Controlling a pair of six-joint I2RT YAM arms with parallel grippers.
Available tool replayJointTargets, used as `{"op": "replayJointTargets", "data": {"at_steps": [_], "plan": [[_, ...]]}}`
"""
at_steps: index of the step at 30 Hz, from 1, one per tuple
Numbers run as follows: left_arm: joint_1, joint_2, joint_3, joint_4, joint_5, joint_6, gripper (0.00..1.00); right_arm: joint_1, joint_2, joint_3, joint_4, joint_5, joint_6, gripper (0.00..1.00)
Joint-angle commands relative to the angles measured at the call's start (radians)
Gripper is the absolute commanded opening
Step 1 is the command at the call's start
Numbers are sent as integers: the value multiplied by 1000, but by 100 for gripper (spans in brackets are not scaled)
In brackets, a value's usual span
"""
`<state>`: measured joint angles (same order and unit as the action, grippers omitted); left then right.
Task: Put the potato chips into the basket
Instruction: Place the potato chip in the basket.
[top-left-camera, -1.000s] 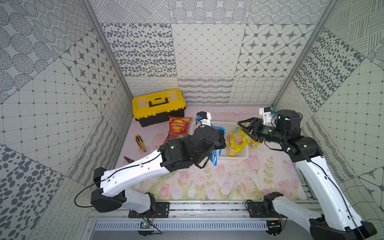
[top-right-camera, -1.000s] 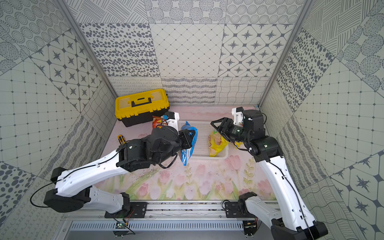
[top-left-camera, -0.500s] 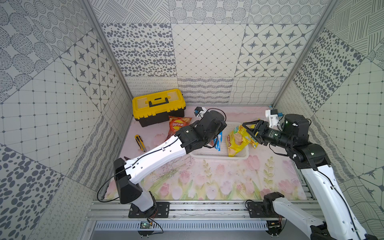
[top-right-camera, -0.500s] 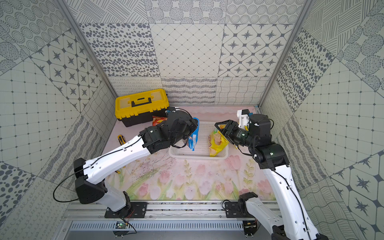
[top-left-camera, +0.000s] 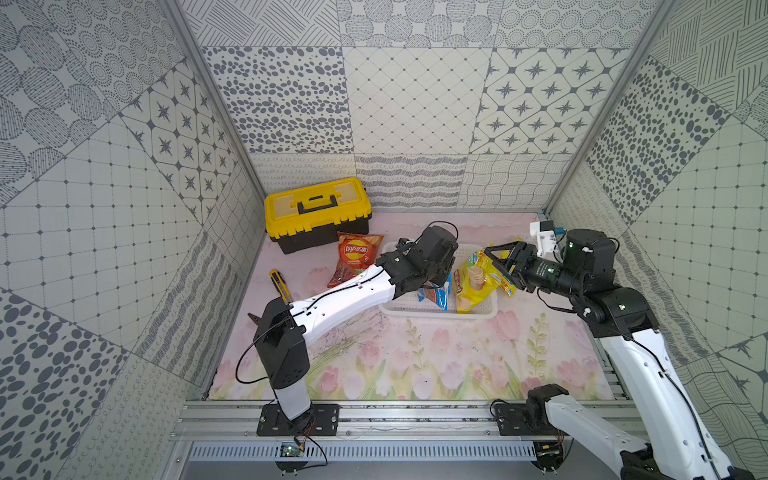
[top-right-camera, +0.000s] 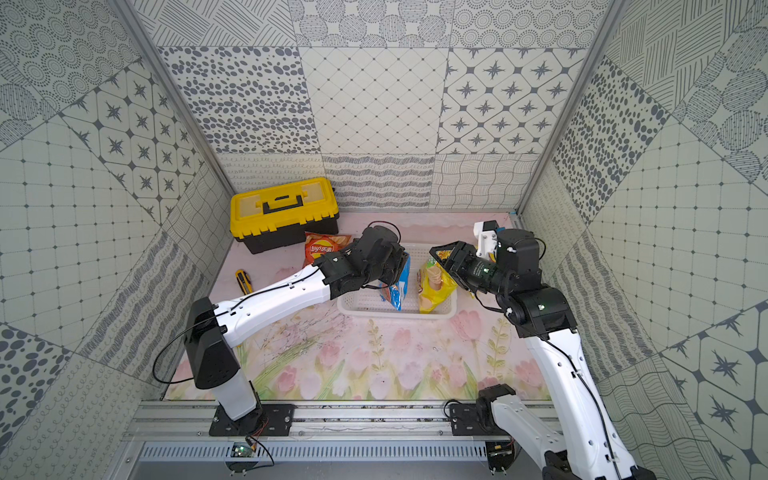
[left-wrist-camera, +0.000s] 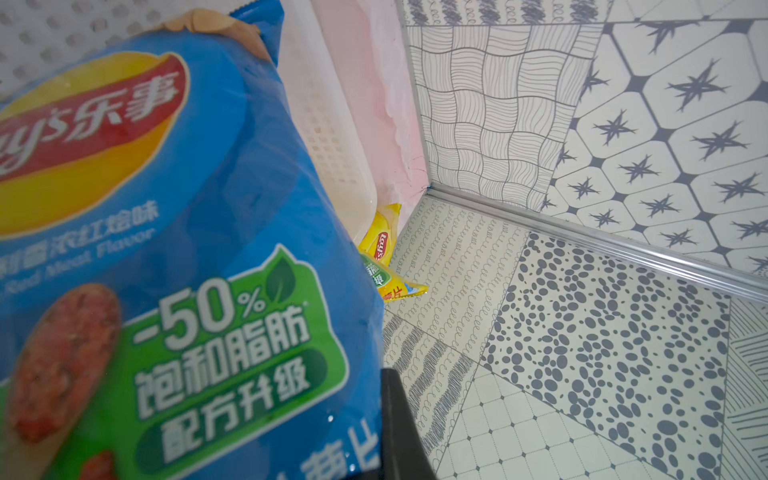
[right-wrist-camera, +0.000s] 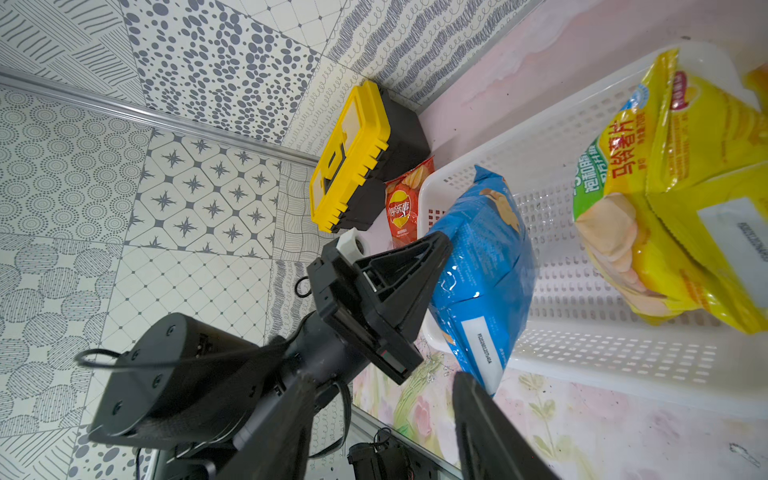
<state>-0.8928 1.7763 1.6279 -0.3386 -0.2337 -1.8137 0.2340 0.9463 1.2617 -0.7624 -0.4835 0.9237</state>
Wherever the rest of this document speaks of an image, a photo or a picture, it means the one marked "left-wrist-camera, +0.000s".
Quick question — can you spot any yellow Lay's bag right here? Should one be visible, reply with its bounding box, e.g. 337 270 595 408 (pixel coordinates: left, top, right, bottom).
358 203 428 303

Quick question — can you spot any white plastic mesh basket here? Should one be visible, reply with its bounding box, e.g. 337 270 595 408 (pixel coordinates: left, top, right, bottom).
1 0 377 242

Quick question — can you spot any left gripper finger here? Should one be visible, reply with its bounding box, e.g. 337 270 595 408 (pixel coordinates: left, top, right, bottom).
380 368 437 480

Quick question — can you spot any floral pink table mat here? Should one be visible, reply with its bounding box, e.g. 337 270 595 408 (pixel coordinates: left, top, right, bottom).
312 0 429 224

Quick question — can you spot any blue Lay's chip bag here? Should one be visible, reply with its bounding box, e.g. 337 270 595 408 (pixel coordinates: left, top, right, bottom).
1 1 383 479

